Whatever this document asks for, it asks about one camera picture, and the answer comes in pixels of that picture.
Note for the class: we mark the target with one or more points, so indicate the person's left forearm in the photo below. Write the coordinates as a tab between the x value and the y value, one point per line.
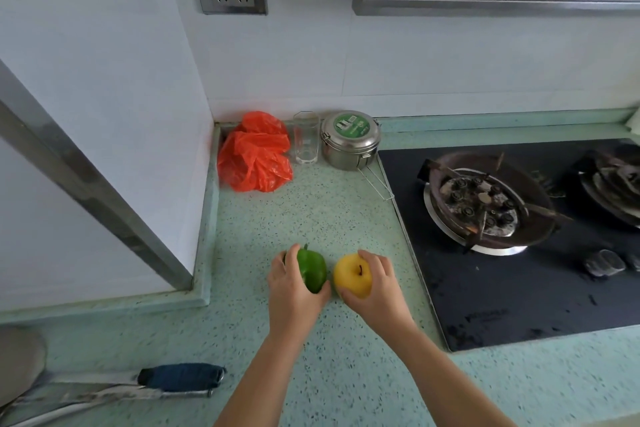
260	381

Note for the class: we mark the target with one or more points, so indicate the person's right forearm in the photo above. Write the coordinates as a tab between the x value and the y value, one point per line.
450	381

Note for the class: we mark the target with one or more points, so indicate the black gas stove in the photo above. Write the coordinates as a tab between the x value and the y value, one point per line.
515	236

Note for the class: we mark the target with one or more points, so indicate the gas burner with pot support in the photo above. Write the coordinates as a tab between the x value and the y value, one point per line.
612	186

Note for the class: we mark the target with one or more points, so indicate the person's left hand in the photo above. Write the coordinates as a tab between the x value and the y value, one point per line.
294	296

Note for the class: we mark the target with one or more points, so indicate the yellow apple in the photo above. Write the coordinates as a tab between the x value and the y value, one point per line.
353	275

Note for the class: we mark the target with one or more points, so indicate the steel lunch box green label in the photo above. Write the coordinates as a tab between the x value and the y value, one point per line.
350	139

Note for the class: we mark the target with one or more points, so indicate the stove control knob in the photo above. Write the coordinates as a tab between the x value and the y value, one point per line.
604	263

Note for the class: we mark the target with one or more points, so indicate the white cabinet with metal edge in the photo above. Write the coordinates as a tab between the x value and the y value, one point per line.
85	141

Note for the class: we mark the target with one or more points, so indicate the green bell pepper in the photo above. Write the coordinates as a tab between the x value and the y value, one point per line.
312	270

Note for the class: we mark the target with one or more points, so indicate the clear drinking glass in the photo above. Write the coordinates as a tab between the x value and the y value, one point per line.
306	137

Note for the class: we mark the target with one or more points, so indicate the person's left thumb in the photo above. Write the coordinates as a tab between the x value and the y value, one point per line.
320	295

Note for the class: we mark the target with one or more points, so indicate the orange plastic bag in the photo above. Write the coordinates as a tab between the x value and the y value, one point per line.
255	154

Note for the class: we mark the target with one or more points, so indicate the person's right thumb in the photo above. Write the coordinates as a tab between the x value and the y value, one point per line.
350	294

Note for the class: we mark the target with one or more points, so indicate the person's right hand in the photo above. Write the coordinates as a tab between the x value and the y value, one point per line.
377	296

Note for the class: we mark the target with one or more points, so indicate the large round gas burner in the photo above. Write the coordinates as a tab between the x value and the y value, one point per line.
487	201

